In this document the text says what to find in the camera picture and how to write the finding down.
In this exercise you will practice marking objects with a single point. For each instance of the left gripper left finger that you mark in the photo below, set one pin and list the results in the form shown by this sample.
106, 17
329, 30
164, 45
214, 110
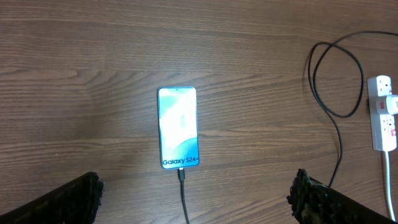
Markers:
74, 202

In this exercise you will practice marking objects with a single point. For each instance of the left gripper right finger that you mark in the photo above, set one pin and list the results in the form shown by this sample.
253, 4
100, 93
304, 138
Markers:
312, 202

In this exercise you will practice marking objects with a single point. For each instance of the blue Galaxy smartphone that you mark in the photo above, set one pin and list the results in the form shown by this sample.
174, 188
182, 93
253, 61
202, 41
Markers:
178, 127

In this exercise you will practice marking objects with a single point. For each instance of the white charger plug adapter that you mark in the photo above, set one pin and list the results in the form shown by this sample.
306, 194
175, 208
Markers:
392, 104

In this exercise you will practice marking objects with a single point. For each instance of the white power strip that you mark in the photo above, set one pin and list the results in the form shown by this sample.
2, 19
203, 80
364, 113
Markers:
383, 125

